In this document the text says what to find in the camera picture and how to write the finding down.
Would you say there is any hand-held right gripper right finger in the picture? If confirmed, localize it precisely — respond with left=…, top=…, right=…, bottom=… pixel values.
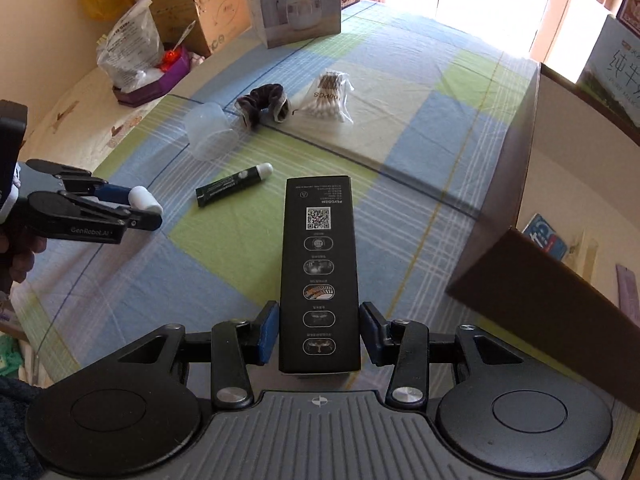
left=360, top=302, right=548, bottom=408

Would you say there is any dark blue fuzzy cloth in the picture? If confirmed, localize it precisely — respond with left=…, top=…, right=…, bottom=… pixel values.
left=0, top=375, right=51, bottom=480

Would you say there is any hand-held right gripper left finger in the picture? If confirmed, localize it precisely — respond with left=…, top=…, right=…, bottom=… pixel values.
left=90, top=301, right=279, bottom=409

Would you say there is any cream printed sheet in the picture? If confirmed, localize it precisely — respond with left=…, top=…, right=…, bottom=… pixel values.
left=20, top=55, right=201, bottom=176

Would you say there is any cream plastic clip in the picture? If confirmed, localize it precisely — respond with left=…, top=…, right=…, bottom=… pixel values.
left=570, top=232, right=601, bottom=281

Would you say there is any white humidifier box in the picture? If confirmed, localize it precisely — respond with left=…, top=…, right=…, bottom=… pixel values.
left=252, top=0, right=343, bottom=50

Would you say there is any blue milk carton box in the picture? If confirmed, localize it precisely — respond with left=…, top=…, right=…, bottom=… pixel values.
left=575, top=14, right=640, bottom=128

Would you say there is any black product box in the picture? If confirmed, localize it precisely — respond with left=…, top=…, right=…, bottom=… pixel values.
left=277, top=176, right=362, bottom=374

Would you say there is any brown cardboard storage box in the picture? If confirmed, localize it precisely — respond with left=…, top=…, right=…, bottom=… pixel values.
left=445, top=62, right=640, bottom=411

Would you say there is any thin white stick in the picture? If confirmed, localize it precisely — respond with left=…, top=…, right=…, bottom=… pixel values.
left=174, top=20, right=197, bottom=53

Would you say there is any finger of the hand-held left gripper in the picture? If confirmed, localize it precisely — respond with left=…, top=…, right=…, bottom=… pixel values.
left=25, top=159, right=133, bottom=207
left=65, top=194, right=164, bottom=232

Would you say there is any dark hair scrunchie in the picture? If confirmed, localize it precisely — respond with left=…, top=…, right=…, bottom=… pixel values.
left=235, top=85, right=292, bottom=128

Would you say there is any clear printed plastic bag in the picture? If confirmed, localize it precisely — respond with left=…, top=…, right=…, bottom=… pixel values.
left=96, top=0, right=165, bottom=93

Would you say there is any blue green tissue pack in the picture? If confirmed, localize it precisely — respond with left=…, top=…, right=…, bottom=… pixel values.
left=522, top=213, right=568, bottom=261

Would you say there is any clear plastic cup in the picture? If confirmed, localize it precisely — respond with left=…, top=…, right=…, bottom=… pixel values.
left=181, top=102, right=238, bottom=161

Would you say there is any purple cosmetic tube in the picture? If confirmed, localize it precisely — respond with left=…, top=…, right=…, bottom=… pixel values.
left=615, top=265, right=640, bottom=331

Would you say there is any pink printed cardboard box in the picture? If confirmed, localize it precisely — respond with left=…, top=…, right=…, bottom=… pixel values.
left=186, top=0, right=252, bottom=57

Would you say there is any brown cardboard hang-tab box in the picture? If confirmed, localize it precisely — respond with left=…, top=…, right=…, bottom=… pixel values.
left=122, top=0, right=211, bottom=57

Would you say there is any cotton swab pack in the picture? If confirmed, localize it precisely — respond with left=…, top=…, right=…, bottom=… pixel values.
left=292, top=69, right=355, bottom=127

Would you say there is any dark green tube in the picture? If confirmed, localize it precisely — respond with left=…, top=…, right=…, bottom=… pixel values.
left=196, top=162, right=273, bottom=208

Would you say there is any purple tray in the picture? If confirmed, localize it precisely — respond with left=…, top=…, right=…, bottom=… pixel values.
left=112, top=47, right=193, bottom=107

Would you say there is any person's left hand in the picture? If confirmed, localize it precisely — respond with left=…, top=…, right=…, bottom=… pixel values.
left=0, top=234, right=48, bottom=293

